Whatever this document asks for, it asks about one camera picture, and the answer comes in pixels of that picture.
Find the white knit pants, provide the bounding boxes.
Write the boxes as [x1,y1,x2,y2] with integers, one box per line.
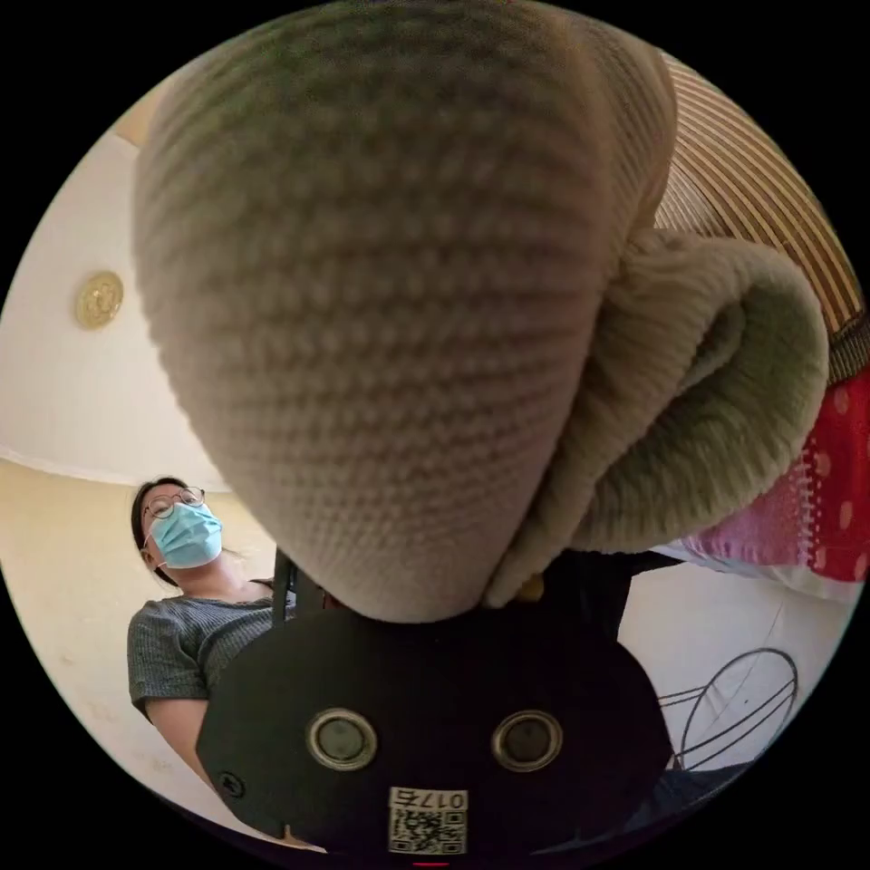
[132,0,831,624]

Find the red and pink dotted quilt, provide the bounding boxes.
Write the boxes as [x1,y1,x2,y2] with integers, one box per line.
[679,372,870,587]

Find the person's body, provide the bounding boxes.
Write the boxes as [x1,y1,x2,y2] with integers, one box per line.
[126,475,297,797]

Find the round gold ceiling lamp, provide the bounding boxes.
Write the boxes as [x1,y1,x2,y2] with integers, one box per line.
[73,269,126,333]

